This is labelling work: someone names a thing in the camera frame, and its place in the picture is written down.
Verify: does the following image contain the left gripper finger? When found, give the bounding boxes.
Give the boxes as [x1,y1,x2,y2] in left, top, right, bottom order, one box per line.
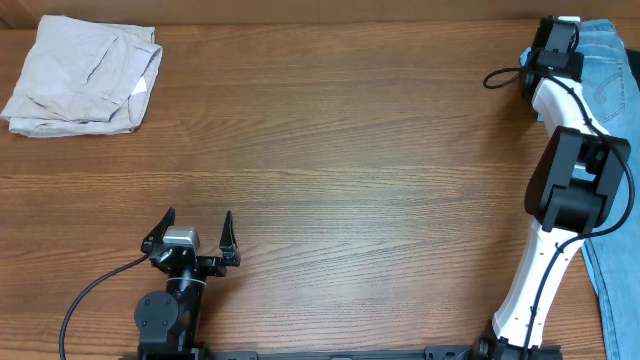
[140,207,176,253]
[219,211,241,266]

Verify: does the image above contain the light blue denim jeans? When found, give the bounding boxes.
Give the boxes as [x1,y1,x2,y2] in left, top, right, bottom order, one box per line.
[578,19,639,360]

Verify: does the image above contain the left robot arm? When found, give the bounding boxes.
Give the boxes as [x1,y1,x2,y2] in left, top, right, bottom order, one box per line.
[134,208,241,359]

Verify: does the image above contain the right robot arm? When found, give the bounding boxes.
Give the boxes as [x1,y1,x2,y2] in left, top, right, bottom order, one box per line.
[474,16,635,359]

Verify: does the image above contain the folded beige trousers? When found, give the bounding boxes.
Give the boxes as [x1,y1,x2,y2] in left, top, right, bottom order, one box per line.
[1,15,163,138]

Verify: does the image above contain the light blue garment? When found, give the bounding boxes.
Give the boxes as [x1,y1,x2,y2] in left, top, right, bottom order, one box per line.
[519,47,543,123]

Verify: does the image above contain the black patterned garment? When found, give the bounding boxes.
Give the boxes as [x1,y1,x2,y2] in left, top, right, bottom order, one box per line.
[625,48,640,87]

